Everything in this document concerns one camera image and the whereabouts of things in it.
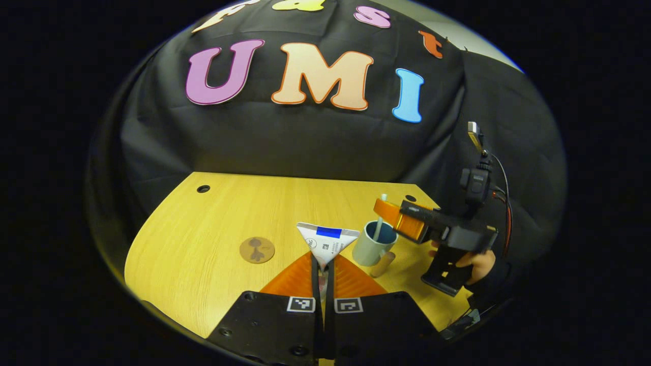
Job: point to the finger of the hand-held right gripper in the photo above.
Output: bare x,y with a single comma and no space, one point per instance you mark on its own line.
409,227
389,209

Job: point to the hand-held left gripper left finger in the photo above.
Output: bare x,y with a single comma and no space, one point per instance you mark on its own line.
317,325

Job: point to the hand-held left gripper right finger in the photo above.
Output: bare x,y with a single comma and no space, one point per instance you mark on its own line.
330,325

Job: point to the pale green toothbrush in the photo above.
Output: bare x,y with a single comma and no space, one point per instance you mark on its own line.
379,226

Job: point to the white toothpaste tube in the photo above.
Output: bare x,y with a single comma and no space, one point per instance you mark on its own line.
325,244

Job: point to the round brown coaster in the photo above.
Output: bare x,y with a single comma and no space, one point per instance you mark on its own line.
257,250

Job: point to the wooden desktop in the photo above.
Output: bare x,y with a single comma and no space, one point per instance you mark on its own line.
203,244

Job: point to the black backdrop cloth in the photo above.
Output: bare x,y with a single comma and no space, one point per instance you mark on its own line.
305,142

